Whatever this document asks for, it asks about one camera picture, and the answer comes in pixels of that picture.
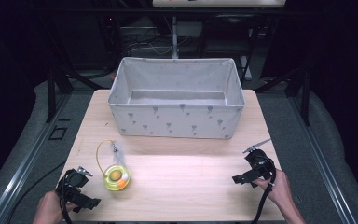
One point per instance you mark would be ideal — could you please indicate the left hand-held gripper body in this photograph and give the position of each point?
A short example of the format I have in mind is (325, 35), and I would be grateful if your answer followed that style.
(73, 182)

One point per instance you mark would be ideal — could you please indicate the aluminium floor rail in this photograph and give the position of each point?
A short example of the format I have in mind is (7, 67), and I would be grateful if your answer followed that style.
(21, 165)
(323, 161)

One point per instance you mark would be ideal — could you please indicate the white background table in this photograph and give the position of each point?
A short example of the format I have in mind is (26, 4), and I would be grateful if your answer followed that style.
(217, 3)

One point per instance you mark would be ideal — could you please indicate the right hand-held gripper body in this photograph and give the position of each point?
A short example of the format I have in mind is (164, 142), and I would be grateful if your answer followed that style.
(259, 163)

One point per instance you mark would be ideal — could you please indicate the grey fabric storage box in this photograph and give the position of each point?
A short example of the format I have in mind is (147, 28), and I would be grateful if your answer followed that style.
(177, 121)

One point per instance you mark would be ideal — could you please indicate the person's right hand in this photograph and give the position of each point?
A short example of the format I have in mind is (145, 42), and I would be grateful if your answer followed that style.
(278, 189)

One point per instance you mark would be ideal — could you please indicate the black metal stand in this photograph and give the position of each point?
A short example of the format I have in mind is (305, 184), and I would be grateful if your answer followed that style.
(52, 93)
(304, 93)

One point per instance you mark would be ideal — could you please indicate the person's left hand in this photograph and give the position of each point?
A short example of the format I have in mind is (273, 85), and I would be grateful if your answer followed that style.
(48, 208)

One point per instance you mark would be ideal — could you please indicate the black office chair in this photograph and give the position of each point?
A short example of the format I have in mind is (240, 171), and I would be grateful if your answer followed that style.
(227, 40)

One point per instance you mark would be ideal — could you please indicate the yellow cat toy with feather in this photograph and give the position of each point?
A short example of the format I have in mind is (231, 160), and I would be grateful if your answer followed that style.
(116, 179)

